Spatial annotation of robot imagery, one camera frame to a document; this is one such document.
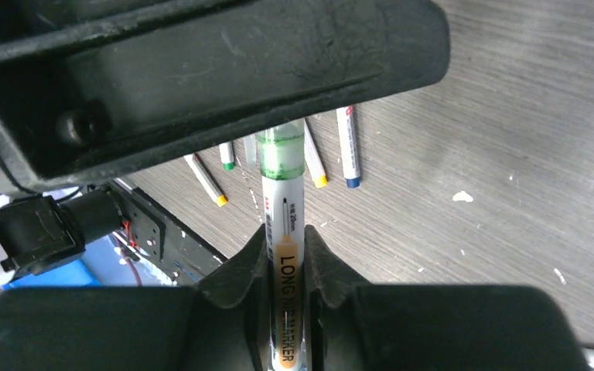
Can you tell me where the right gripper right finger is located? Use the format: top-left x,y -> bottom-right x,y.
0,226 -> 589,370

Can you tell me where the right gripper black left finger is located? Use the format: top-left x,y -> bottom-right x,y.
0,1 -> 450,197

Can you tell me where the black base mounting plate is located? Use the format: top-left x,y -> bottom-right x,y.
106,179 -> 227,286

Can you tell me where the orange cap marker lower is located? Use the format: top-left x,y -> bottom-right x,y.
183,154 -> 228,207

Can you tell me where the orange cap marker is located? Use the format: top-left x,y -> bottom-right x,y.
304,122 -> 328,189
183,154 -> 228,207

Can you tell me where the light green cap marker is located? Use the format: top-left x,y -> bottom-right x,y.
218,141 -> 236,171

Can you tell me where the orange cap marker upper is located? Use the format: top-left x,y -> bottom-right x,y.
304,122 -> 328,189

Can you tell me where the grey clear cap marker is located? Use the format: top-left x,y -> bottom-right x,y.
244,134 -> 258,168

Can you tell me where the blue cap marker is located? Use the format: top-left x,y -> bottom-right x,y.
336,106 -> 361,189

